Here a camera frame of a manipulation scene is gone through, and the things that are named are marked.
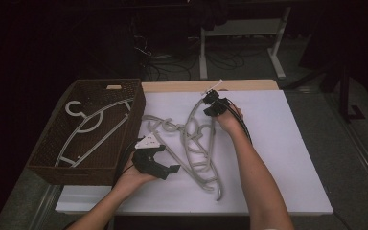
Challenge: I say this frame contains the brown woven basket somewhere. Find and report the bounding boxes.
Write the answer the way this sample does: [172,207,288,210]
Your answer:
[26,78,147,187]

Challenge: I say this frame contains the person's right hand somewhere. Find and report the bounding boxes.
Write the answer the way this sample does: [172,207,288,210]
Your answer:
[214,105,245,135]

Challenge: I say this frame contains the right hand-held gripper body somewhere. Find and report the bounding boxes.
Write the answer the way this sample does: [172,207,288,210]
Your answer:
[200,79,238,117]

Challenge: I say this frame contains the grey plastic clothes hanger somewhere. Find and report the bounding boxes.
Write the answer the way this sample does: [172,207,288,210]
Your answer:
[142,114,223,202]
[55,98,134,168]
[181,97,219,193]

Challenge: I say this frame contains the dark metal stand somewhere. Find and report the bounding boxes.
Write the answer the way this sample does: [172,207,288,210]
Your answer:
[284,60,367,124]

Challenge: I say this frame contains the tangle of black floor cables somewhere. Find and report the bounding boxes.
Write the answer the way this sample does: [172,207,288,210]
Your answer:
[133,34,247,82]

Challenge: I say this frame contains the white board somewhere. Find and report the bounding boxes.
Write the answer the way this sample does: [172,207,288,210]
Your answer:
[55,89,334,215]

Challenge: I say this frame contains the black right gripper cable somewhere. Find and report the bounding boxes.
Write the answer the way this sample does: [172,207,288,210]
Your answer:
[225,98,254,146]

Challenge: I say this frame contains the white metal desk frame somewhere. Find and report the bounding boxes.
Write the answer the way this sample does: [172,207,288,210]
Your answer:
[199,6,292,81]

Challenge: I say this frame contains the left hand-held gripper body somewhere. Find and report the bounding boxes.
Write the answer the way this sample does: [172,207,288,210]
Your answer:
[131,133,171,181]

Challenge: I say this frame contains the person's left hand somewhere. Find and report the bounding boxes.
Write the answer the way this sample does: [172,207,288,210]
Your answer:
[113,157,159,196]

